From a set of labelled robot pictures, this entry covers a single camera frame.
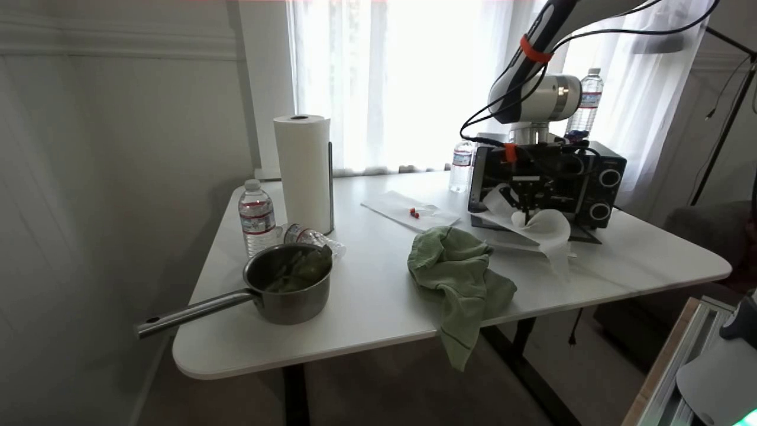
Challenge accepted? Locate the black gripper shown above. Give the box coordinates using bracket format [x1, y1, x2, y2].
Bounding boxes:
[501, 143, 560, 213]

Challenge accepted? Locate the white paper towel sheet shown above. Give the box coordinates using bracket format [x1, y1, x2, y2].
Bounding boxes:
[483, 183, 570, 264]

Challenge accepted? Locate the robot base stand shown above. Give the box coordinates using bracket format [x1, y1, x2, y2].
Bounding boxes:
[622, 295, 757, 426]

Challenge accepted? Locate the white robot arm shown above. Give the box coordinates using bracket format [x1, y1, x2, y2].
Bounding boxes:
[487, 0, 645, 147]

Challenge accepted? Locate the black toaster oven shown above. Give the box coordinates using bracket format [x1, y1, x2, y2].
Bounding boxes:
[468, 131, 626, 234]

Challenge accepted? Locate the toaster oven glass door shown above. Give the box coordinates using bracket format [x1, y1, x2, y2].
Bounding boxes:
[473, 213, 596, 253]

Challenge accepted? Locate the water bottle behind toaster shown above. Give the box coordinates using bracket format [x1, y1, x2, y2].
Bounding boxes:
[450, 141, 475, 193]

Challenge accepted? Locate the water bottle on toaster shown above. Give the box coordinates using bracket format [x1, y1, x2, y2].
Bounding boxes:
[567, 68, 603, 134]

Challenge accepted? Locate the flat paper towel with red bits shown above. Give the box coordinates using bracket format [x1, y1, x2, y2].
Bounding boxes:
[362, 192, 459, 232]

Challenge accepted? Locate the white paper towel roll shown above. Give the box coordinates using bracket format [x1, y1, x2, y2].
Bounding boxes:
[274, 116, 333, 234]

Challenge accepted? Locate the green cloth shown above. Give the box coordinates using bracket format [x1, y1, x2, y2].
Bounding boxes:
[408, 226, 518, 370]

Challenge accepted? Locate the white window curtain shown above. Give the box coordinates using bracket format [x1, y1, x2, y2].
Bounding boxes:
[286, 0, 713, 181]

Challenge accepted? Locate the steel saucepan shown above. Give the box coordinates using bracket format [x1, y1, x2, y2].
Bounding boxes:
[134, 243, 333, 337]

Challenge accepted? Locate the small clear water bottle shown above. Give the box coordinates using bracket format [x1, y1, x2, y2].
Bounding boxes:
[239, 180, 276, 253]

